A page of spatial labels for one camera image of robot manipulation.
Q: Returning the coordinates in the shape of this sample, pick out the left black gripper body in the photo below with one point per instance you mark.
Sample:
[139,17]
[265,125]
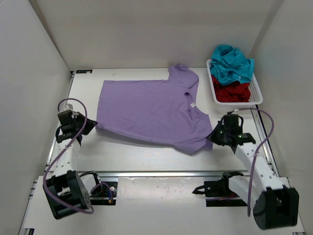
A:
[86,123]

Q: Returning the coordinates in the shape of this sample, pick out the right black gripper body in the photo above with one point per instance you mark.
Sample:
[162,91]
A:
[217,136]

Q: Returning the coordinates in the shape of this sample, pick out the purple t shirt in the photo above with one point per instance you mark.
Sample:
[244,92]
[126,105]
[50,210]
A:
[158,111]

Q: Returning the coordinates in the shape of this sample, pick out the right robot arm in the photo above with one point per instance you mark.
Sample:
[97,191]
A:
[271,202]

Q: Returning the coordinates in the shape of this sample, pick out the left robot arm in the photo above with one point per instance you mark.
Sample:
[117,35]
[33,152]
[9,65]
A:
[67,192]

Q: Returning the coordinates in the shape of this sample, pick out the red t shirt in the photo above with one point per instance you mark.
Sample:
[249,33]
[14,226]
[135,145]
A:
[234,92]

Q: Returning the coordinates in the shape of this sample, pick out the white plastic basket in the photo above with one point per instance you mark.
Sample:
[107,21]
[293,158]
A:
[256,97]

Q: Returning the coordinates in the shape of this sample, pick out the black label sticker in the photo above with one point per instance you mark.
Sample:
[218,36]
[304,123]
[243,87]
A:
[83,71]

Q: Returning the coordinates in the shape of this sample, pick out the teal t shirt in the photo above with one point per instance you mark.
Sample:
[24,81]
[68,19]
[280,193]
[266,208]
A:
[228,65]

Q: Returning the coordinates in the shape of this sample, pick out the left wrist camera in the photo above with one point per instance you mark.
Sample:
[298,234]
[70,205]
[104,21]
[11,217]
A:
[67,107]

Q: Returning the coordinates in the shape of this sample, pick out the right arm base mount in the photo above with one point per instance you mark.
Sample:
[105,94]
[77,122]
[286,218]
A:
[218,193]

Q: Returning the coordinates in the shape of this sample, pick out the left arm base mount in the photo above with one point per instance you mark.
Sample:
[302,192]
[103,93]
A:
[102,189]

